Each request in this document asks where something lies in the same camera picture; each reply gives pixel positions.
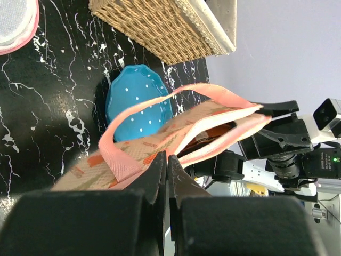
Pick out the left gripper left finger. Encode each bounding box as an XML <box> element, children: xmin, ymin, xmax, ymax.
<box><xmin>122</xmin><ymin>153</ymin><xmax>167</xmax><ymax>255</ymax></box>

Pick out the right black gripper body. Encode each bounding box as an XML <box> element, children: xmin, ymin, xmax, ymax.
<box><xmin>238</xmin><ymin>114</ymin><xmax>313</xmax><ymax>160</ymax></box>

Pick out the wicker basket with liner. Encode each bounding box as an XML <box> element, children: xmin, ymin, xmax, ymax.
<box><xmin>88</xmin><ymin>0</ymin><xmax>237</xmax><ymax>65</ymax></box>

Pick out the blue polka dot plate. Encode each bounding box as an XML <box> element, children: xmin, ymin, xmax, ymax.
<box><xmin>105</xmin><ymin>63</ymin><xmax>173</xmax><ymax>142</ymax></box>

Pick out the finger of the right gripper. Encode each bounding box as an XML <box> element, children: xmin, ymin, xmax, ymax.
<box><xmin>254</xmin><ymin>100</ymin><xmax>299</xmax><ymax>116</ymax></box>

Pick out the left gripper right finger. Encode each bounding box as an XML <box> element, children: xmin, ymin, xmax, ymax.
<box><xmin>168</xmin><ymin>155</ymin><xmax>211</xmax><ymax>255</ymax></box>

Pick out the floral mesh laundry bag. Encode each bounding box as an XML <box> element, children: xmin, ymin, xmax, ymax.
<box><xmin>53</xmin><ymin>83</ymin><xmax>271</xmax><ymax>191</ymax></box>

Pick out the white round mesh bra bag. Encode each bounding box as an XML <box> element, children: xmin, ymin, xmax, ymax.
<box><xmin>1</xmin><ymin>0</ymin><xmax>39</xmax><ymax>55</ymax></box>

